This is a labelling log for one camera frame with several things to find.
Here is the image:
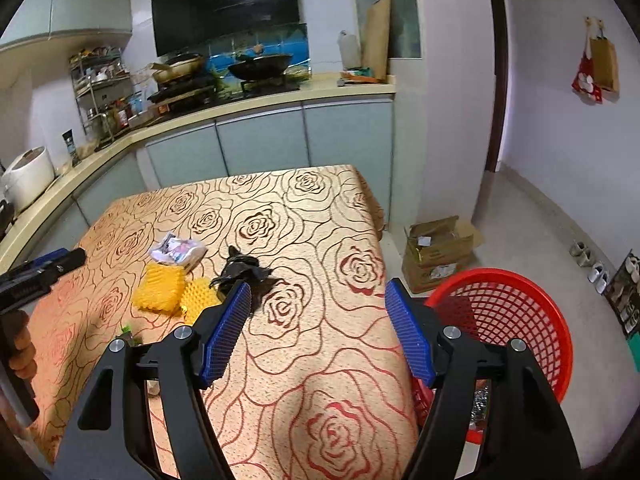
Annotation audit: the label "brown paper bag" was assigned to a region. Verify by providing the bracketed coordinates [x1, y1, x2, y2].
[589, 35, 621, 93]

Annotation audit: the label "cardboard box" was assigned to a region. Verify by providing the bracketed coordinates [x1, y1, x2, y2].
[402, 216, 485, 295]

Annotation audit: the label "golden pan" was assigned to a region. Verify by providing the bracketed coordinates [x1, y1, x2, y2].
[150, 54, 207, 84]

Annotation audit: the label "white printed wrapper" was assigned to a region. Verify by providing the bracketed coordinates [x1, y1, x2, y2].
[148, 232, 207, 267]

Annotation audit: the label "dark door frame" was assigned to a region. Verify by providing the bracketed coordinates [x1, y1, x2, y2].
[482, 0, 508, 173]

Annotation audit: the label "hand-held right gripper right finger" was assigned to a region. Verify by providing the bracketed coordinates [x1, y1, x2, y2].
[385, 277, 583, 480]

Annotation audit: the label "wooden cutting board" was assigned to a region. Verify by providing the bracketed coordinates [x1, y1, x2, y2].
[361, 0, 392, 82]

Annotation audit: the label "red hanging bag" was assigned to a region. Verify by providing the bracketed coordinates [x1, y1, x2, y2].
[571, 42, 603, 105]

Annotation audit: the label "grey base cabinets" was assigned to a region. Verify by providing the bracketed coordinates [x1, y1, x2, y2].
[0, 94, 396, 241]

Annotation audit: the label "group of assorted shoes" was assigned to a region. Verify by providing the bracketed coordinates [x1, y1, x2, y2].
[612, 255, 640, 333]

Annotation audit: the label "small black plastic bag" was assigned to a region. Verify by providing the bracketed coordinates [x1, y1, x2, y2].
[209, 245, 288, 311]

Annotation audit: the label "translucent plastic jug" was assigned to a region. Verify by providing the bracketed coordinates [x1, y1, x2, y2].
[339, 30, 362, 71]

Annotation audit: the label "grey wall cabinet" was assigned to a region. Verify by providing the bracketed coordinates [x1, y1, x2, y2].
[0, 0, 133, 51]

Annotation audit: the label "beige kitchen countertop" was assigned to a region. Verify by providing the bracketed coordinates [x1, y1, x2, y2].
[0, 72, 397, 266]

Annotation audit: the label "black wok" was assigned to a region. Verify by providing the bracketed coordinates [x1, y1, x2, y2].
[227, 52, 295, 81]

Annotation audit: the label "frosted window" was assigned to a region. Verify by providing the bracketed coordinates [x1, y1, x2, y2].
[350, 0, 421, 59]

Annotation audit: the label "black packet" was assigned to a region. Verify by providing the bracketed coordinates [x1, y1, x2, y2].
[61, 130, 81, 166]

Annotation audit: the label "black range hood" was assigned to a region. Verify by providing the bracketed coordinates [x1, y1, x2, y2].
[151, 0, 307, 57]

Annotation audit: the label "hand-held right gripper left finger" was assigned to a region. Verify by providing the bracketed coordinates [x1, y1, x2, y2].
[57, 280, 253, 480]

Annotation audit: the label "steel wool scourer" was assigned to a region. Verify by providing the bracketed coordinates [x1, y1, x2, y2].
[471, 380, 490, 431]

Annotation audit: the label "yellow foam net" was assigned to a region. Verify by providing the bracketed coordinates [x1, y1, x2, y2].
[179, 276, 223, 325]
[132, 263, 187, 313]

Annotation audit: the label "small orange green item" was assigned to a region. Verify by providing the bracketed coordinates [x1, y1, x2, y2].
[340, 67, 388, 86]

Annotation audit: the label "black gas stove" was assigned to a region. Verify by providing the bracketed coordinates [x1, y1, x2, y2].
[147, 72, 301, 116]

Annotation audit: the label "white rice cooker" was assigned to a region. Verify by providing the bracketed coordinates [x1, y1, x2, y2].
[0, 146, 55, 213]

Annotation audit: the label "metal kitchen rack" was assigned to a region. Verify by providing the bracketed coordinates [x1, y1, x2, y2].
[70, 47, 151, 141]

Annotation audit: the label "red plastic basket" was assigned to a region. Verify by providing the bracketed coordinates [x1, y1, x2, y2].
[411, 268, 573, 446]

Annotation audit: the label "black shoe rack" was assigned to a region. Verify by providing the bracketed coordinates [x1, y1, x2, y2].
[605, 249, 640, 336]

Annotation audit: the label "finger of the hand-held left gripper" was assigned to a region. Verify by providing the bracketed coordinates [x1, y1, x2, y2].
[5, 247, 87, 281]

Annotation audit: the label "person's left hand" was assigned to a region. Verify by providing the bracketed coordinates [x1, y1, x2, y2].
[10, 310, 37, 378]

